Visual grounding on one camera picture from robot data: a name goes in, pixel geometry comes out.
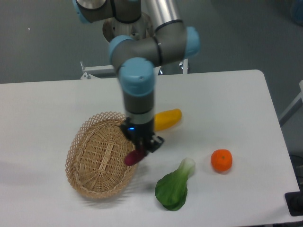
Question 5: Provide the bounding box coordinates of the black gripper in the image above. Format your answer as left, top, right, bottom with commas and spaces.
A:
119, 117, 165, 157

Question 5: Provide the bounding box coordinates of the purple sweet potato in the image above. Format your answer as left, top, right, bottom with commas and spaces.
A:
124, 149, 145, 166

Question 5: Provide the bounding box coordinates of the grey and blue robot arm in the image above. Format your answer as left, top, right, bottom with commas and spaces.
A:
73, 0, 201, 159

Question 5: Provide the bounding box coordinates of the woven wicker basket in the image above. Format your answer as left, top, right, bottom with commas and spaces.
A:
65, 112, 137, 199

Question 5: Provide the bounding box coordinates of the yellow mango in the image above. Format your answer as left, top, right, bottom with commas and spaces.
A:
154, 109, 182, 131

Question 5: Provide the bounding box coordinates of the green bok choy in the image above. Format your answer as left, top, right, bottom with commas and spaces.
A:
154, 157, 196, 211

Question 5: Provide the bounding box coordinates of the orange tangerine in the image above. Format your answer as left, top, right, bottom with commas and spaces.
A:
211, 149, 232, 172

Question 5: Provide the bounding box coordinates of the black device at table edge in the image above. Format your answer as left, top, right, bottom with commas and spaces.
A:
285, 192, 303, 217

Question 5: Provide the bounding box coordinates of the white metal mounting frame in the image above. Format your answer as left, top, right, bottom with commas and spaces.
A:
80, 59, 190, 79

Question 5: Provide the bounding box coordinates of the white frame at right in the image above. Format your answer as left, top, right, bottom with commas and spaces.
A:
278, 80, 303, 127

